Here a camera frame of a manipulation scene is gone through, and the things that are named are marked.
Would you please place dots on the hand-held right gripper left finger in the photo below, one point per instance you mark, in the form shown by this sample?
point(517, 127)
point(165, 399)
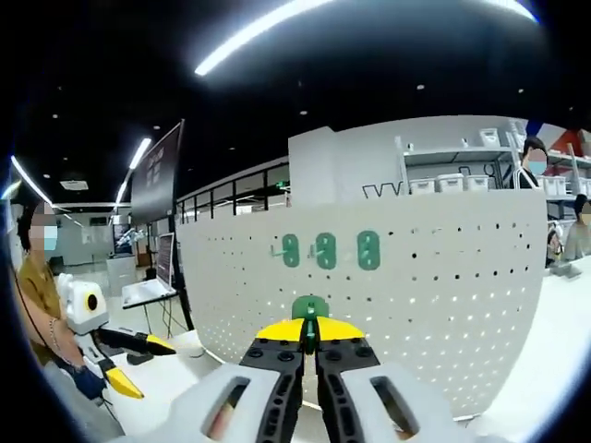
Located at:
point(277, 369)

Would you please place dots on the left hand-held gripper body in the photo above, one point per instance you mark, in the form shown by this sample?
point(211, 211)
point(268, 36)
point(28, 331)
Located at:
point(80, 318)

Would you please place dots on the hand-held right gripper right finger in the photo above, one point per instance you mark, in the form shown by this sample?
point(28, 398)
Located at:
point(346, 369)

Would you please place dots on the green hook assembly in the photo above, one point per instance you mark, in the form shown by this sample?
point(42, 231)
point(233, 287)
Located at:
point(292, 251)
point(326, 251)
point(310, 307)
point(369, 251)

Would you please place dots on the white perforated mounting plate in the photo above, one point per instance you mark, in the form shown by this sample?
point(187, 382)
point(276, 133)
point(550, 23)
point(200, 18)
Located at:
point(461, 286)

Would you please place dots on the person's left hand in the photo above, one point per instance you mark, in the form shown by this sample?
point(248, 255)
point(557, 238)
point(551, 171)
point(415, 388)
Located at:
point(88, 383)

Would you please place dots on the black-legged side table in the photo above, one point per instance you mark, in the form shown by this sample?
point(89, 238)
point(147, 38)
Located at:
point(184, 318)

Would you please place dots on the open white laptop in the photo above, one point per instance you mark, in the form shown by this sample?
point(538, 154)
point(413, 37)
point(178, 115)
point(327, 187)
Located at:
point(148, 290)

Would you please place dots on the person's head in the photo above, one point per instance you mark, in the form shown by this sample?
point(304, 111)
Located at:
point(24, 235)

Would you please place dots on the white ceiling air vent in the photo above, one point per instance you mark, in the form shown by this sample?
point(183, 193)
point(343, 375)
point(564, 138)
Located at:
point(74, 185)

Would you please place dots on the large dark display screen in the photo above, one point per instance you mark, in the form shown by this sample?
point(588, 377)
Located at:
point(154, 180)

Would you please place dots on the metal shelf with bins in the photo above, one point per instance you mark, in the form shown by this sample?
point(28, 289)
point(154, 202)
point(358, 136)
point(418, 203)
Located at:
point(450, 182)

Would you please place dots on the long ceiling light strip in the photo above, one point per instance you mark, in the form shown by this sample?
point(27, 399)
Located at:
point(231, 53)

